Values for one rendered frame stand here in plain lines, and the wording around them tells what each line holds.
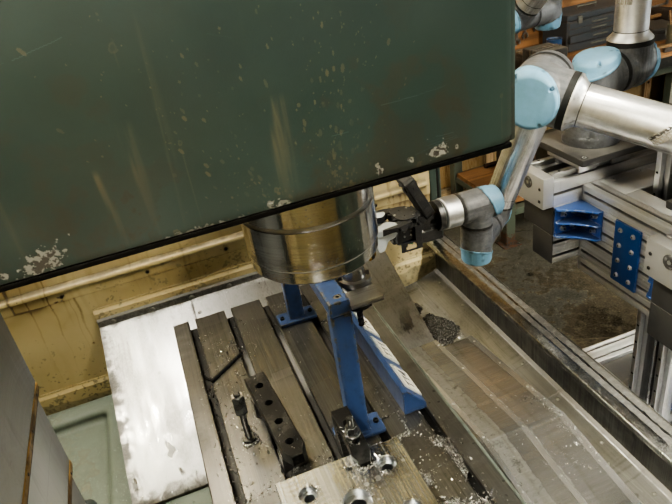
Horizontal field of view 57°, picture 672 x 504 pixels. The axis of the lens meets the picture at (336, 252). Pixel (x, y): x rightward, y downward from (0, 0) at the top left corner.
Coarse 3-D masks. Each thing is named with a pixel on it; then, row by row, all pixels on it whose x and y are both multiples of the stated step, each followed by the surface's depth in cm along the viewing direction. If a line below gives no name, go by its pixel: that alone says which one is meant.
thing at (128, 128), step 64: (0, 0) 44; (64, 0) 45; (128, 0) 46; (192, 0) 48; (256, 0) 49; (320, 0) 51; (384, 0) 53; (448, 0) 55; (512, 0) 58; (0, 64) 45; (64, 64) 47; (128, 64) 48; (192, 64) 50; (256, 64) 52; (320, 64) 53; (384, 64) 55; (448, 64) 58; (512, 64) 61; (0, 128) 47; (64, 128) 49; (128, 128) 50; (192, 128) 52; (256, 128) 54; (320, 128) 56; (384, 128) 58; (448, 128) 61; (512, 128) 64; (0, 192) 49; (64, 192) 51; (128, 192) 53; (192, 192) 55; (256, 192) 57; (320, 192) 59; (0, 256) 51; (64, 256) 53
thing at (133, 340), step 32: (384, 256) 197; (224, 288) 188; (256, 288) 189; (384, 288) 189; (96, 320) 179; (128, 320) 182; (160, 320) 182; (192, 320) 182; (416, 320) 183; (128, 352) 175; (160, 352) 176; (128, 384) 170; (160, 384) 170; (128, 416) 164; (160, 416) 164; (192, 416) 164; (128, 448) 159; (160, 448) 159; (192, 448) 159; (128, 480) 154; (160, 480) 154; (192, 480) 154
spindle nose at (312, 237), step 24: (360, 192) 67; (288, 216) 65; (312, 216) 65; (336, 216) 66; (360, 216) 68; (264, 240) 68; (288, 240) 66; (312, 240) 66; (336, 240) 67; (360, 240) 69; (264, 264) 70; (288, 264) 68; (312, 264) 68; (336, 264) 68; (360, 264) 71
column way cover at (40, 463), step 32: (0, 320) 89; (0, 352) 85; (0, 384) 82; (32, 384) 95; (0, 416) 78; (32, 416) 90; (0, 448) 75; (32, 448) 86; (0, 480) 72; (32, 480) 84; (64, 480) 99
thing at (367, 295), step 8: (360, 288) 112; (368, 288) 112; (376, 288) 112; (352, 296) 111; (360, 296) 110; (368, 296) 110; (376, 296) 110; (384, 296) 110; (352, 304) 108; (360, 304) 108; (368, 304) 109
